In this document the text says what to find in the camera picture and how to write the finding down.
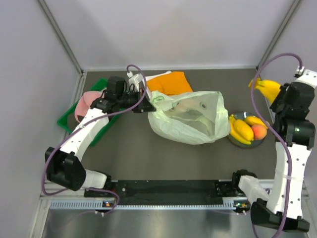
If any aluminium frame rail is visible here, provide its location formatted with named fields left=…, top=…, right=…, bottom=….
left=36, top=0, right=84, bottom=74
left=256, top=0, right=302, bottom=70

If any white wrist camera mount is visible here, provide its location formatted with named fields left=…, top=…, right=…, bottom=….
left=127, top=71, right=146, bottom=92
left=294, top=67, right=317, bottom=89

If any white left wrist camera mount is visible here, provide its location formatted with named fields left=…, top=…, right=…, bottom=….
left=127, top=71, right=146, bottom=92

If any yellow mango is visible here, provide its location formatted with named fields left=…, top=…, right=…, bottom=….
left=233, top=119, right=254, bottom=141

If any white paper sheet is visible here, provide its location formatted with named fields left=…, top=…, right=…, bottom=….
left=146, top=70, right=172, bottom=99

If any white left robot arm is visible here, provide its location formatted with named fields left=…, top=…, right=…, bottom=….
left=44, top=73, right=155, bottom=197

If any orange folded cloth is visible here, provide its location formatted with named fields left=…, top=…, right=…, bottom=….
left=146, top=71, right=194, bottom=97

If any green avocado print plastic bag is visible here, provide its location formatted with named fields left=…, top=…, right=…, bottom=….
left=148, top=91, right=230, bottom=145

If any white slotted cable duct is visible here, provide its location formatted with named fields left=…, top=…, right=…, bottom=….
left=50, top=199, right=250, bottom=211

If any yellow banana bunch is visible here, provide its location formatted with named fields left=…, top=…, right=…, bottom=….
left=248, top=78, right=281, bottom=104
left=229, top=114, right=252, bottom=145

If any green plastic tray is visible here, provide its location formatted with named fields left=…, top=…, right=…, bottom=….
left=57, top=78, right=120, bottom=146

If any aluminium frame rail left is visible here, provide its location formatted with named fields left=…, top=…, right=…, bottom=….
left=36, top=0, right=84, bottom=74

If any dark teal plate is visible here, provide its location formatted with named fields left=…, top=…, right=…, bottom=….
left=228, top=112, right=268, bottom=148

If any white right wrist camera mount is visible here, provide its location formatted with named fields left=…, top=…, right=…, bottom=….
left=294, top=67, right=317, bottom=89

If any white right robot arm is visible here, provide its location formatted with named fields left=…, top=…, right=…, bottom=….
left=231, top=80, right=316, bottom=234

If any peach fruit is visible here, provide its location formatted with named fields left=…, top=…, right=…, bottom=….
left=251, top=124, right=267, bottom=141

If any pink cap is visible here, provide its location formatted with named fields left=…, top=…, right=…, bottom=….
left=74, top=91, right=103, bottom=123

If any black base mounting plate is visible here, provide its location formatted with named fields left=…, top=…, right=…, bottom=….
left=84, top=179, right=248, bottom=206

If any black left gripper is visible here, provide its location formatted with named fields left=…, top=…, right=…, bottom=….
left=117, top=88, right=156, bottom=114

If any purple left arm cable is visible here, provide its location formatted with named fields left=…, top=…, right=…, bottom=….
left=41, top=64, right=149, bottom=216

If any aluminium frame rail right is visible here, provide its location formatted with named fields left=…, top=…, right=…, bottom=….
left=256, top=0, right=302, bottom=70

